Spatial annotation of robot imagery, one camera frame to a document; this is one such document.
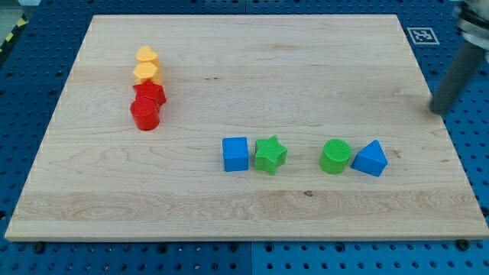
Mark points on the red star block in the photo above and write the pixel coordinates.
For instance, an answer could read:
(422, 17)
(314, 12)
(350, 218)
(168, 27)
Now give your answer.
(150, 90)

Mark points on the wooden board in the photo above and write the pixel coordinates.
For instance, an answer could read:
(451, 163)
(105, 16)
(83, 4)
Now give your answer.
(306, 79)

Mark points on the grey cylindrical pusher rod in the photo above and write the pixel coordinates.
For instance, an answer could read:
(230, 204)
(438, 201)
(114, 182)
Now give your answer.
(466, 62)

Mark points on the green star block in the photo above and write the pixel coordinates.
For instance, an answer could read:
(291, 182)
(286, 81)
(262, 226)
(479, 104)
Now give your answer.
(269, 155)

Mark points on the blue triangle block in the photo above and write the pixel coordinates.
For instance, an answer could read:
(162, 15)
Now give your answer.
(371, 159)

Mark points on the blue cube block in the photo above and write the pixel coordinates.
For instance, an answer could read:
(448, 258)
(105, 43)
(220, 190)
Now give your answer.
(235, 154)

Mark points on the green cylinder block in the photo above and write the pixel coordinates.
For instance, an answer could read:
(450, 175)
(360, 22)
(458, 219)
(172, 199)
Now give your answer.
(335, 156)

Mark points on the black yellow hazard tape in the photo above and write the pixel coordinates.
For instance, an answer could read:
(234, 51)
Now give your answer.
(13, 36)

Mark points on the red cylinder block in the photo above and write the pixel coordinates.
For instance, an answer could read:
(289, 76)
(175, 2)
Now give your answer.
(145, 114)

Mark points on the white fiducial marker tag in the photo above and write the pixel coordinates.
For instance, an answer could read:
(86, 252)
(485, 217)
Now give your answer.
(422, 36)

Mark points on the yellow hexagon block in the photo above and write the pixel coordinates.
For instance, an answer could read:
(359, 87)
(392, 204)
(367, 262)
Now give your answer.
(147, 71)

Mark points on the yellow heart block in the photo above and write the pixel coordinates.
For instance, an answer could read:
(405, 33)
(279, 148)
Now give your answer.
(146, 54)

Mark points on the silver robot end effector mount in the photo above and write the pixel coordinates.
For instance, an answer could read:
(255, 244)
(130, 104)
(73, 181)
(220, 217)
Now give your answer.
(472, 18)

